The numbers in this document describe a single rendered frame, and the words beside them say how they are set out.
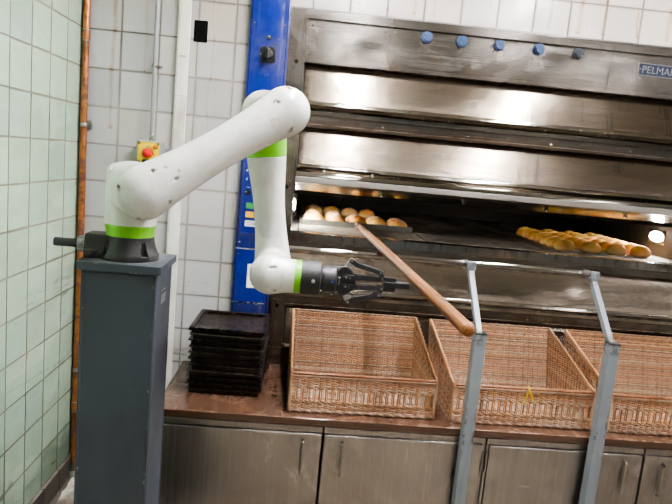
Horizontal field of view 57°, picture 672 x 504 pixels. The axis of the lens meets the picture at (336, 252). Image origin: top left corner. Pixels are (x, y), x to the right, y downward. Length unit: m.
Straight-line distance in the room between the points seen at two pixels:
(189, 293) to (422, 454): 1.18
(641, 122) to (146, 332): 2.24
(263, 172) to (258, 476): 1.17
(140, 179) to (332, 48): 1.43
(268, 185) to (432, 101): 1.16
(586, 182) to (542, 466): 1.21
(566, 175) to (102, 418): 2.08
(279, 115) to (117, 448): 0.95
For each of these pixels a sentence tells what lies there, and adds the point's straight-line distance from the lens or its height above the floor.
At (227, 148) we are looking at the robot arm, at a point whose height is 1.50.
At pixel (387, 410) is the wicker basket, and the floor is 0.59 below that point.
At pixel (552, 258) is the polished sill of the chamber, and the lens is 2.88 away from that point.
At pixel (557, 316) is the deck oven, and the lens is 2.95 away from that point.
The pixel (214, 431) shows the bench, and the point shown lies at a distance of 2.33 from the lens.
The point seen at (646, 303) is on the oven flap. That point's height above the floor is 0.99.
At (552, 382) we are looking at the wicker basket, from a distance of 2.88.
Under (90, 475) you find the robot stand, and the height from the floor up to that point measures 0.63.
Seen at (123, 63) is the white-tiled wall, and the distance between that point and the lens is 2.77.
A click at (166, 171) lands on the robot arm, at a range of 1.46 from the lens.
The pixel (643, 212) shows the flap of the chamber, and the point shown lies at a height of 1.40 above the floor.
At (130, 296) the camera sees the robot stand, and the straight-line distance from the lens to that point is 1.62.
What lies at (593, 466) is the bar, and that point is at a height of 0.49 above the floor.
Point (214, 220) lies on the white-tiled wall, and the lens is 2.68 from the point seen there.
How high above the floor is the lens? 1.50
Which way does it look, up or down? 8 degrees down
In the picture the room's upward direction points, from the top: 5 degrees clockwise
